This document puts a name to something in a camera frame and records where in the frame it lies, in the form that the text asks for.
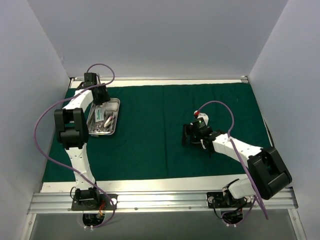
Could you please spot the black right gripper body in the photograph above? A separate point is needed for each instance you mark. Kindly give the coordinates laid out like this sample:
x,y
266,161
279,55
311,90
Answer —
x,y
188,133

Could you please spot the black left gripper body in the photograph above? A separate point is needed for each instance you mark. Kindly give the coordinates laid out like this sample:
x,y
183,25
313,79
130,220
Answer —
x,y
101,97

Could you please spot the white gauze pad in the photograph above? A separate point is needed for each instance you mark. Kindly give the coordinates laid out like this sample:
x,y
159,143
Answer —
x,y
111,106

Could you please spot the white green labelled packet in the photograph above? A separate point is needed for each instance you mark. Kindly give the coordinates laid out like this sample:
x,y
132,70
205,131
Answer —
x,y
99,114

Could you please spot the stainless steel instrument tray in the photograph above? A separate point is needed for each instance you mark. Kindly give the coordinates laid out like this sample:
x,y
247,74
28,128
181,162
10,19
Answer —
x,y
91,116

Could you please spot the dark green surgical drape cloth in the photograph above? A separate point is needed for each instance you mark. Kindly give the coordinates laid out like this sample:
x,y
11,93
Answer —
x,y
147,142

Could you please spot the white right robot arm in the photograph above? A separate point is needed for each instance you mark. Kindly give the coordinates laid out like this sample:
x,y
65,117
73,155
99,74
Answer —
x,y
268,173

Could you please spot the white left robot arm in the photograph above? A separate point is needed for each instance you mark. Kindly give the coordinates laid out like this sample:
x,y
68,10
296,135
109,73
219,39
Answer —
x,y
73,133

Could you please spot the steel surgical scissors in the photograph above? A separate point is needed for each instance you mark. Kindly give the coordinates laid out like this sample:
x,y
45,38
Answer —
x,y
96,126

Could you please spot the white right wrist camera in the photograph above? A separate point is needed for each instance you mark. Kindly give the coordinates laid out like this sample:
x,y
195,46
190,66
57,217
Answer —
x,y
204,116

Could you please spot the steel forceps with gold handle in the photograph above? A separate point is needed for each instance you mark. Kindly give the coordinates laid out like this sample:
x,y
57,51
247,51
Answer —
x,y
109,124

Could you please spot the aluminium back frame rail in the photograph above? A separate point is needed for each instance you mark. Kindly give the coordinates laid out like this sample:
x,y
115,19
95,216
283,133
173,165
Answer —
x,y
170,78

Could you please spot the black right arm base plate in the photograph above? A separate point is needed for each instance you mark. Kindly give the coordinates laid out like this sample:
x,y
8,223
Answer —
x,y
219,199

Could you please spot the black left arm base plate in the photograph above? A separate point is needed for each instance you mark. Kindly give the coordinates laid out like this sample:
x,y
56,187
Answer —
x,y
103,203

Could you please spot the aluminium front frame rail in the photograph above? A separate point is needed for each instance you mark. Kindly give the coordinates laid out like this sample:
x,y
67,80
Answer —
x,y
150,202

